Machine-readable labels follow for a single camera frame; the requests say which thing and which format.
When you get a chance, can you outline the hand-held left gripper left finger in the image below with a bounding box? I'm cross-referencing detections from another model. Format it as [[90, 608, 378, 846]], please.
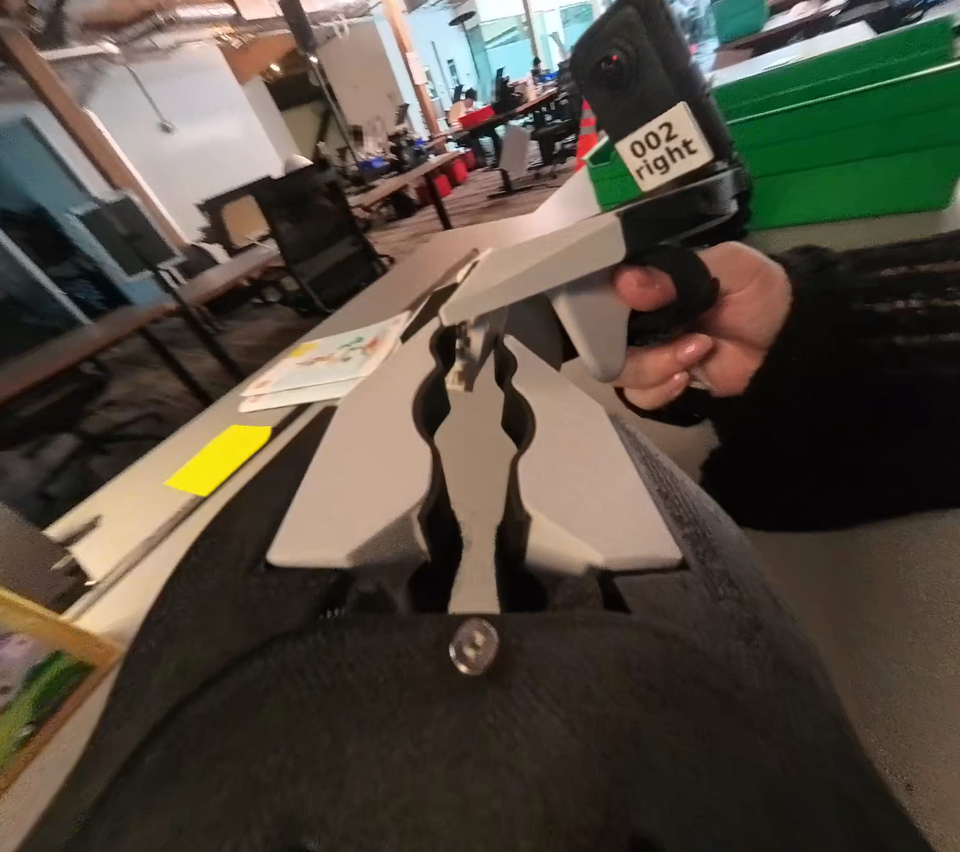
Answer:
[[266, 323, 460, 571]]

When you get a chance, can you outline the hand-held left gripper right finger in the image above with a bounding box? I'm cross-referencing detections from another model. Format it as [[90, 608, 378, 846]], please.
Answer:
[[499, 334, 685, 577]]

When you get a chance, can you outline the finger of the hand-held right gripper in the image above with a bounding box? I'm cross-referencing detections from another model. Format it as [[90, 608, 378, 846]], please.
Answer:
[[523, 175, 621, 241], [438, 214, 628, 343]]

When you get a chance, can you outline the white lego assembly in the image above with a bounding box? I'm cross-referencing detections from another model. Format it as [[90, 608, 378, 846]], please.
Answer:
[[447, 321, 498, 395]]

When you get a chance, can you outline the person's right forearm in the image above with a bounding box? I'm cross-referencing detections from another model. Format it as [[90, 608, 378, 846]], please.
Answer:
[[697, 238, 960, 532]]

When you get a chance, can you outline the lego instruction booklet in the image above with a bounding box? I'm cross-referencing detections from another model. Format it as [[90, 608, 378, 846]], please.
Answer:
[[238, 310, 412, 415]]

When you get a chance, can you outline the yellow lego box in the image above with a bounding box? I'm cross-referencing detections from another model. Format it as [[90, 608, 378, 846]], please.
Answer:
[[0, 588, 123, 794]]

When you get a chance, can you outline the person's right hand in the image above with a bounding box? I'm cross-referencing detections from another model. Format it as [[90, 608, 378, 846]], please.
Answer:
[[611, 241, 794, 412]]

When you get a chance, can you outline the orange traffic cone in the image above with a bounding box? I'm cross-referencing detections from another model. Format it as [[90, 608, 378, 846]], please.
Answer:
[[575, 100, 602, 172]]

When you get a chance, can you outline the yellow sticky note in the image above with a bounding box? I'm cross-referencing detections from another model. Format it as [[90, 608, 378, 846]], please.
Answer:
[[163, 424, 273, 497]]

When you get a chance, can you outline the background work table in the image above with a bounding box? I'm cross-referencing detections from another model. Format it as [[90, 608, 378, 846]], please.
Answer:
[[348, 150, 472, 232]]

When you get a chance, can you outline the green plastic bin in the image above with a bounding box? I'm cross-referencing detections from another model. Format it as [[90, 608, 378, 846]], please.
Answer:
[[585, 15, 960, 232]]

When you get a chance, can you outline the black office chair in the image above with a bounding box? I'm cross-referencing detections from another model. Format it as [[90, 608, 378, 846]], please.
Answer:
[[196, 163, 390, 315]]

